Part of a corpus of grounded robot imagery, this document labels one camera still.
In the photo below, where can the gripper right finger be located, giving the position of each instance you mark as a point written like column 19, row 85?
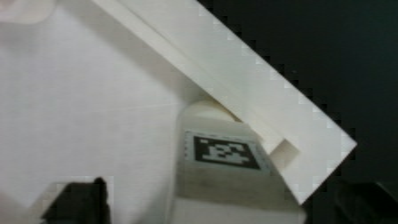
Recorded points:
column 367, row 203

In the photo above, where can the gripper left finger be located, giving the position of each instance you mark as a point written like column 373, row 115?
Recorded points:
column 81, row 206

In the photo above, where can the white table leg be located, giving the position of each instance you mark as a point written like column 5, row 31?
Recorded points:
column 229, row 190

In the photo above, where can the white square table top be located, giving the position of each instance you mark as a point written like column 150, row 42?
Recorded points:
column 110, row 63

